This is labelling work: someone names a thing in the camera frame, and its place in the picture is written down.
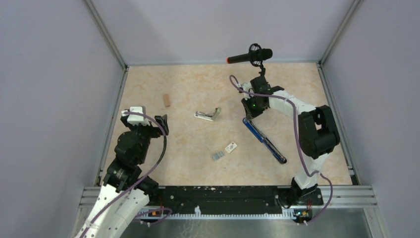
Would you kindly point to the small brown staple box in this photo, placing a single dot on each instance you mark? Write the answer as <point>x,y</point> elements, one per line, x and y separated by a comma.
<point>166,100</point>

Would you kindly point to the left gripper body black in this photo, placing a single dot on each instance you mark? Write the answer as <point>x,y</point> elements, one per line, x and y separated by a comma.
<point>146,132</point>

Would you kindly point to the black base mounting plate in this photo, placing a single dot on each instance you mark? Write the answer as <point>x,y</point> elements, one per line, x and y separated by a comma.
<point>232,200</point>

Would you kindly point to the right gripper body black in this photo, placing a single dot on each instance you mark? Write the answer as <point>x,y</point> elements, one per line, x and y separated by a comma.
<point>253,105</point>

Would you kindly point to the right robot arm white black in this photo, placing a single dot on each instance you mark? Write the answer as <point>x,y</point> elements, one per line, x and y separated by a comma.
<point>315,130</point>

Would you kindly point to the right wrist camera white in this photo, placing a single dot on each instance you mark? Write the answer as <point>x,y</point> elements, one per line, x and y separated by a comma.
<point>246,87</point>

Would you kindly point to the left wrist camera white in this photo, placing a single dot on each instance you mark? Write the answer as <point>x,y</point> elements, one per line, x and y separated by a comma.
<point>132,115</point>

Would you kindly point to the blue stapler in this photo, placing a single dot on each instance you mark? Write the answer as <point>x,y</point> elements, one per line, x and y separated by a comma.
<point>260,136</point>

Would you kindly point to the black microphone orange tip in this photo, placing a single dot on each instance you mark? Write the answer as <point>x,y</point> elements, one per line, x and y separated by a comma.
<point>252,56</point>

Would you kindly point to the grey staple strip block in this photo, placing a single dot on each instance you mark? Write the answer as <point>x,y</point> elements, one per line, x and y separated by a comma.
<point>218,155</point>

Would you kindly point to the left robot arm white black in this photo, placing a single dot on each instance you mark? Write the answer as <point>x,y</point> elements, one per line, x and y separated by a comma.
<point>124,191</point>

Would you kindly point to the small white staple box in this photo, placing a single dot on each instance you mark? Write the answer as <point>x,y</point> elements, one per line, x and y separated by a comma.
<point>229,148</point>

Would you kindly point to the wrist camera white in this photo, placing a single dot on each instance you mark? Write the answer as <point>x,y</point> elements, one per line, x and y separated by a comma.
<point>246,87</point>
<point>132,115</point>

